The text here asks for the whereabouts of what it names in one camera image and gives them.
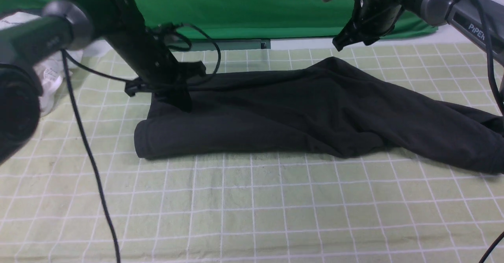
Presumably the black gripper image-right arm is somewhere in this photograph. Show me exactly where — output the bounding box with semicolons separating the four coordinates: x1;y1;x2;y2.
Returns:
332;0;403;51

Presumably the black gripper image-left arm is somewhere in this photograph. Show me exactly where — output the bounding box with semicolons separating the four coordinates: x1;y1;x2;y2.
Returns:
77;0;207;112

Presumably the dark gray long-sleeved shirt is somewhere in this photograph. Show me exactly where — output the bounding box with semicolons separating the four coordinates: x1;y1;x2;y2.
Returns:
133;57;504;174

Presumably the crumpled white shirt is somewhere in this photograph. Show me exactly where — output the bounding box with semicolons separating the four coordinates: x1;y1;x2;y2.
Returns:
0;12;111;117

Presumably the green backdrop cloth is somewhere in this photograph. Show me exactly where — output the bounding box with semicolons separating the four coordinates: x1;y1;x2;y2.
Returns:
0;0;438;39

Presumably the light green checkered table mat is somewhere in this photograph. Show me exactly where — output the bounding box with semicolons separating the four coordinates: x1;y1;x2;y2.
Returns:
0;69;503;263

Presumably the black cable of image-left arm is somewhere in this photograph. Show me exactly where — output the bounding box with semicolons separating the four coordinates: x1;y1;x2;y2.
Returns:
61;23;222;263

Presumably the black cable of image-right arm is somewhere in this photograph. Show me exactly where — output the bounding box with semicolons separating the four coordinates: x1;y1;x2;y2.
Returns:
467;0;504;263

